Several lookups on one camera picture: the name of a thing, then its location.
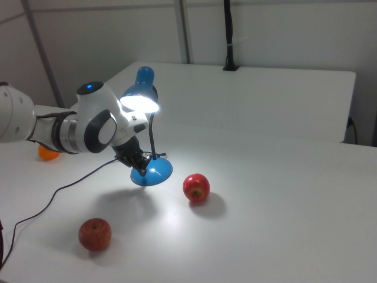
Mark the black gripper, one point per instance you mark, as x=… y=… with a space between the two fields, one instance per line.
x=128 y=147

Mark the blue desk lamp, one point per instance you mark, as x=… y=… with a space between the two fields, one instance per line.
x=159 y=171

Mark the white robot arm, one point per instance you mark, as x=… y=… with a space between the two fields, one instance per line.
x=94 y=115

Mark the bright red apple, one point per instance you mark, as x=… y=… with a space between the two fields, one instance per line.
x=196 y=187

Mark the pale striped red apple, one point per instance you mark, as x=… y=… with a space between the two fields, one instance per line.
x=95 y=235

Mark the orange fruit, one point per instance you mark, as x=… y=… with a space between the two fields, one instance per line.
x=47 y=155

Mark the grey partition post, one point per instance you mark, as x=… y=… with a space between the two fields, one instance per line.
x=44 y=53
x=186 y=29

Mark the black camera pole with clamp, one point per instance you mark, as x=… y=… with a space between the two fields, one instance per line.
x=228 y=32

